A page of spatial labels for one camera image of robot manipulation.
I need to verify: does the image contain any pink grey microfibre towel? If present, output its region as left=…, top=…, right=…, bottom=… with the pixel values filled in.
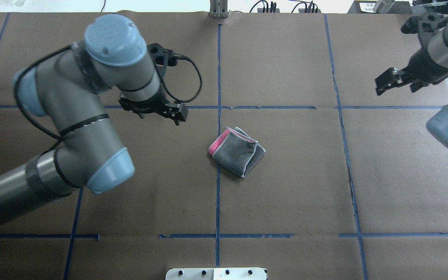
left=208, top=126, right=266, bottom=178

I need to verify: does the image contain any aluminium frame post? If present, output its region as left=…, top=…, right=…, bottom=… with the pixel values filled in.
left=208, top=0, right=229, bottom=18

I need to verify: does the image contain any white pillar with base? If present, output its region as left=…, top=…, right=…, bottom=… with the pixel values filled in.
left=165, top=267, right=268, bottom=280

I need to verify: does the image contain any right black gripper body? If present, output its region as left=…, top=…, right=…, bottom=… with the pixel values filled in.
left=403, top=50, right=448, bottom=87

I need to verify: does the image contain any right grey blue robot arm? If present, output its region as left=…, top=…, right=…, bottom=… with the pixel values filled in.
left=375, top=12, right=448, bottom=149

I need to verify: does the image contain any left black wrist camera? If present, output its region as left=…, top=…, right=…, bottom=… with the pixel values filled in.
left=147, top=43, right=190, bottom=78

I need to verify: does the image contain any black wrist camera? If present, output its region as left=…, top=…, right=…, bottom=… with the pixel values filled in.
left=147, top=43, right=190, bottom=78
left=401, top=12, right=448, bottom=46

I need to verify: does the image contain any brown paper table cover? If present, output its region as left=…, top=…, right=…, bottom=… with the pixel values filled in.
left=0, top=10, right=448, bottom=280

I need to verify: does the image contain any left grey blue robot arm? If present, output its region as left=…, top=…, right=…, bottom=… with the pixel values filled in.
left=0, top=14, right=191, bottom=226

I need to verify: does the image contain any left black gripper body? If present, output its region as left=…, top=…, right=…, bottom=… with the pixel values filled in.
left=119, top=93, right=172, bottom=118

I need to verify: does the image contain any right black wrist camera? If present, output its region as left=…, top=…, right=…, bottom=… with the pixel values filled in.
left=401, top=12, right=448, bottom=46

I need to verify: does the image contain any metal cup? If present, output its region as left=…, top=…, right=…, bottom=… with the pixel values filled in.
left=373, top=0, right=395, bottom=14

